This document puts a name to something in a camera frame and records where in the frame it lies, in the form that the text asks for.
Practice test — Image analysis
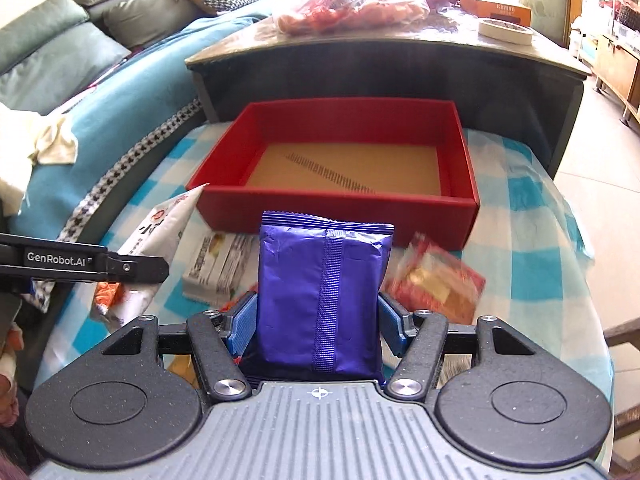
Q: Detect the red cardboard tray box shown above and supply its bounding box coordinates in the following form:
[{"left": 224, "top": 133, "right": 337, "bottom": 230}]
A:
[{"left": 186, "top": 98, "right": 480, "bottom": 250}]

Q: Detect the white tape roll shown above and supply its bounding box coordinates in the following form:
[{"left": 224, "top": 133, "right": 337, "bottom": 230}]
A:
[{"left": 478, "top": 18, "right": 534, "bottom": 46}]

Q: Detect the dark coffee table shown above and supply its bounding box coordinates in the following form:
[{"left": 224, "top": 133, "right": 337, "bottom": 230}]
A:
[{"left": 186, "top": 11, "right": 589, "bottom": 174}]

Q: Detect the purple foil snack packet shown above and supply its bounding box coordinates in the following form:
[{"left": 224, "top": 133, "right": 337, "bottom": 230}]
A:
[{"left": 244, "top": 211, "right": 394, "bottom": 380}]

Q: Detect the red clear pastry packet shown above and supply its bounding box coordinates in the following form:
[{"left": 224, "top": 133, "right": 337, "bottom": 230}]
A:
[{"left": 383, "top": 233, "right": 486, "bottom": 325}]

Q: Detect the wooden tv cabinet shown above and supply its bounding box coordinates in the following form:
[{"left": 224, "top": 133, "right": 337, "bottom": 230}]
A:
[{"left": 592, "top": 35, "right": 639, "bottom": 126}]

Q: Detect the teal sofa blanket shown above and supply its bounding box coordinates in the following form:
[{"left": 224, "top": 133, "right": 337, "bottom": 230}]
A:
[{"left": 4, "top": 0, "right": 271, "bottom": 243}]

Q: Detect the green sofa cushion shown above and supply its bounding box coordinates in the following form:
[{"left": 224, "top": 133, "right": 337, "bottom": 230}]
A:
[{"left": 1, "top": 0, "right": 130, "bottom": 115}]

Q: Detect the plastic bag of snacks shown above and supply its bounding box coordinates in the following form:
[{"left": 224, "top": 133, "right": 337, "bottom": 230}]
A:
[{"left": 273, "top": 0, "right": 430, "bottom": 36}]

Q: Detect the white cloth on sofa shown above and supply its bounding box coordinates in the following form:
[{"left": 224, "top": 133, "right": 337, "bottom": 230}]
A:
[{"left": 0, "top": 102, "right": 80, "bottom": 219}]

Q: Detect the white orange spicy snack packet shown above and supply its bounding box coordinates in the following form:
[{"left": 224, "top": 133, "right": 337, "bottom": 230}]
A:
[{"left": 89, "top": 185, "right": 204, "bottom": 333}]

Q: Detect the orange cardboard box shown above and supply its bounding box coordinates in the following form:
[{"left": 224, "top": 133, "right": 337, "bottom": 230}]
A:
[{"left": 460, "top": 0, "right": 532, "bottom": 27}]

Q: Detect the white Kapron wafer packet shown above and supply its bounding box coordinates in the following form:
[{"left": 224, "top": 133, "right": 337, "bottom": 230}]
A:
[{"left": 182, "top": 230, "right": 257, "bottom": 306}]

